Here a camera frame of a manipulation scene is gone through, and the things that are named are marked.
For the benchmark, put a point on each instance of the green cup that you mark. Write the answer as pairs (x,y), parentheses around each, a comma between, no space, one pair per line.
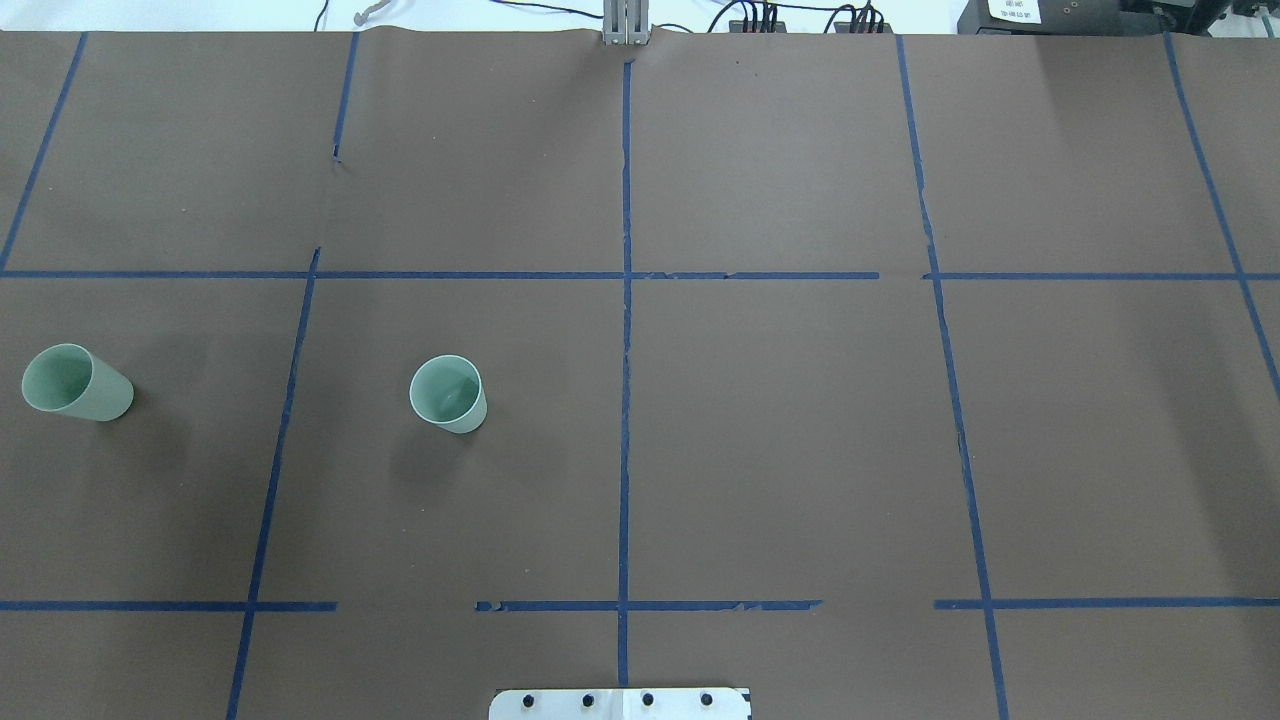
(448,392)
(69,380)

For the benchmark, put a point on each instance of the white pedestal column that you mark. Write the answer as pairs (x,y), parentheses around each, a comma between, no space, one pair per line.
(623,703)

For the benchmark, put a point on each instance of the black desktop box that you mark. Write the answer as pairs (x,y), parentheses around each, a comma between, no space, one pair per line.
(1073,18)

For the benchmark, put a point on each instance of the aluminium frame post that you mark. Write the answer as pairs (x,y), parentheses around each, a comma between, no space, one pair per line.
(626,22)

